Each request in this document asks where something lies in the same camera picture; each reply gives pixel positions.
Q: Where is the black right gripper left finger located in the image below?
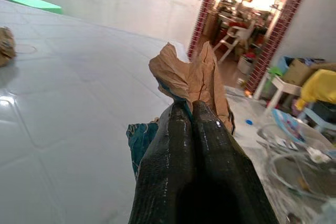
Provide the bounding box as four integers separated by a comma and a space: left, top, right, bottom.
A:
128, 102, 197, 224

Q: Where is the white quilted mattress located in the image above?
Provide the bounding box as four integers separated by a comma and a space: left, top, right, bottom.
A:
0, 0, 190, 224

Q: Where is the white high chair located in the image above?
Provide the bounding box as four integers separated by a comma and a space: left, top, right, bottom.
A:
212, 20, 257, 64

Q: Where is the brown cardboard box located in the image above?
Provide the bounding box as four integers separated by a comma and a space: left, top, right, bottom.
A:
281, 58, 336, 87

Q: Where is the brown paper trash teal print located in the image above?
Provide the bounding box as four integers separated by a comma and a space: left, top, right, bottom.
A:
127, 40, 236, 180

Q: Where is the small white table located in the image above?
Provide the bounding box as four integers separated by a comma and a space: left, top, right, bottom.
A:
253, 71, 303, 110

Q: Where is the red brick door arch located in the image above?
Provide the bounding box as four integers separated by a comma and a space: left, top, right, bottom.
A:
186, 0, 316, 94

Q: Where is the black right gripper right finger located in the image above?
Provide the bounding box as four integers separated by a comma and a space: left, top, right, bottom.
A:
192, 100, 279, 224

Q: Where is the light blue chair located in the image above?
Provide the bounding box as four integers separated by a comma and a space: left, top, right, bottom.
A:
298, 100, 336, 133

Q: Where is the crumpled brown paper ball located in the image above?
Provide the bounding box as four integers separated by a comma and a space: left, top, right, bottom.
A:
0, 26, 17, 68

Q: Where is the white waste bin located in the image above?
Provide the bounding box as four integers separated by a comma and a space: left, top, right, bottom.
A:
237, 54, 255, 76

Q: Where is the yellow fabric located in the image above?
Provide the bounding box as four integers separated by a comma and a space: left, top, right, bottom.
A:
296, 69, 336, 111

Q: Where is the green plastic toy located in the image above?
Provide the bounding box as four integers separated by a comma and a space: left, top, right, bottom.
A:
267, 67, 285, 78

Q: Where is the green box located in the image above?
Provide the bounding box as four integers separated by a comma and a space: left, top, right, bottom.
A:
7, 0, 64, 15

